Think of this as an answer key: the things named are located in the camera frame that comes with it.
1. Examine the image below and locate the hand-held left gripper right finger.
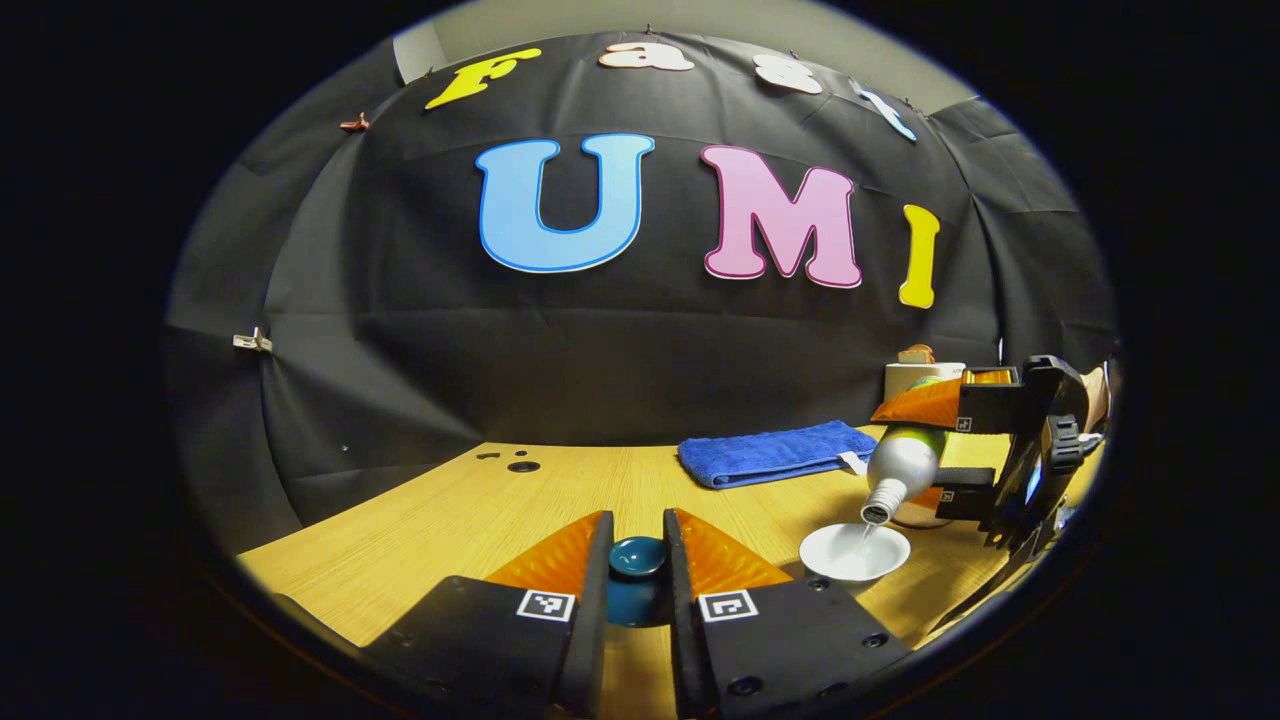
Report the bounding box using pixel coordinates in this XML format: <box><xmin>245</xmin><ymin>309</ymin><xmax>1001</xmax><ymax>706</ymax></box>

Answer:
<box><xmin>663</xmin><ymin>507</ymin><xmax>911</xmax><ymax>719</ymax></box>

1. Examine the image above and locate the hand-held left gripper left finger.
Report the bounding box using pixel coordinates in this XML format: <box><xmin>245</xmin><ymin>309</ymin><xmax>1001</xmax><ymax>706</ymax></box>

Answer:
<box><xmin>360</xmin><ymin>510</ymin><xmax>614</xmax><ymax>717</ymax></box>

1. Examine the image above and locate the round brown coaster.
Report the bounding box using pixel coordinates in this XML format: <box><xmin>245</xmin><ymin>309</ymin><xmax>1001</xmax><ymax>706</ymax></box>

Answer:
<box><xmin>893</xmin><ymin>488</ymin><xmax>953</xmax><ymax>530</ymax></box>

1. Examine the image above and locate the silver green water bottle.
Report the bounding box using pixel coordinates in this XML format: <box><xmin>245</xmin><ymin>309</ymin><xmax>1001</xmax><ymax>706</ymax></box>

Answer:
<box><xmin>861</xmin><ymin>375</ymin><xmax>951</xmax><ymax>527</ymax></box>

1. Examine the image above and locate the teal teacup lid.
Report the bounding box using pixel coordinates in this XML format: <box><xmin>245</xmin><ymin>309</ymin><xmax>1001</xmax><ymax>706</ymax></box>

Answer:
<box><xmin>605</xmin><ymin>536</ymin><xmax>671</xmax><ymax>629</ymax></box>

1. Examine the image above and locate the white teacup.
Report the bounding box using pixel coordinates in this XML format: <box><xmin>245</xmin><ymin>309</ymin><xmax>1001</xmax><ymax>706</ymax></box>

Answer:
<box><xmin>798</xmin><ymin>522</ymin><xmax>912</xmax><ymax>583</ymax></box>

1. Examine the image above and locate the white toaster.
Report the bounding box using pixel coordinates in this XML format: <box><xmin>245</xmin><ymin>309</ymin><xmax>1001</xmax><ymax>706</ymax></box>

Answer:
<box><xmin>884</xmin><ymin>362</ymin><xmax>967</xmax><ymax>401</ymax></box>

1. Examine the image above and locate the blue folded towel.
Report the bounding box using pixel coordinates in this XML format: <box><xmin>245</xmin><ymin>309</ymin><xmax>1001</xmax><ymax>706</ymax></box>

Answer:
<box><xmin>678</xmin><ymin>420</ymin><xmax>878</xmax><ymax>490</ymax></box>

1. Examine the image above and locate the black backdrop cloth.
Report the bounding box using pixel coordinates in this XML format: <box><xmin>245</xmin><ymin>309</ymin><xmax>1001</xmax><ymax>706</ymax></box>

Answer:
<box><xmin>165</xmin><ymin>30</ymin><xmax>1119</xmax><ymax>556</ymax></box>

